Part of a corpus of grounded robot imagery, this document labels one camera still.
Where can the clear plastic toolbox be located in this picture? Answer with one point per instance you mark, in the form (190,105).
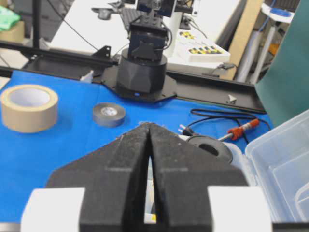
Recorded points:
(278,162)

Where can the blue table mat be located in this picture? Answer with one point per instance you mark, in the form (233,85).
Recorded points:
(27,160)

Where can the grey electrical tape roll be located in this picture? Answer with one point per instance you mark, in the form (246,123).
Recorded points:
(108,114)

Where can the green board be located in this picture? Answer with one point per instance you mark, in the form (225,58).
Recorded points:
(284,89)

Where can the black spool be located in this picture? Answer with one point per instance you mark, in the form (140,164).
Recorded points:
(212,146)

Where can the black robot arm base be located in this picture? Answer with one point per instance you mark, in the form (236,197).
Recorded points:
(141,73)

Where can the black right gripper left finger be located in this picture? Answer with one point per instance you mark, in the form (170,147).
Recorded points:
(115,179)

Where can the red handled soldering iron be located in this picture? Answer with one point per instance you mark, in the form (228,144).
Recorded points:
(237,132)

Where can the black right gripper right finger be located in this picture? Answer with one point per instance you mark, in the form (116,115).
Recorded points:
(182,175)

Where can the black computer mouse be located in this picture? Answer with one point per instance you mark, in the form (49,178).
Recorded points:
(104,14)

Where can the white box with yellow items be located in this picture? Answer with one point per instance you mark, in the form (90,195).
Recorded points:
(194,47)

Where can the beige packing tape roll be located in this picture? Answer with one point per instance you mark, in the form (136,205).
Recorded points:
(29,108)

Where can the black keyboard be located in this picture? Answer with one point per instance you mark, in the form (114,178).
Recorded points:
(128,15)

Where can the black aluminium rail frame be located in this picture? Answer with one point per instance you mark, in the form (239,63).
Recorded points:
(180,85)

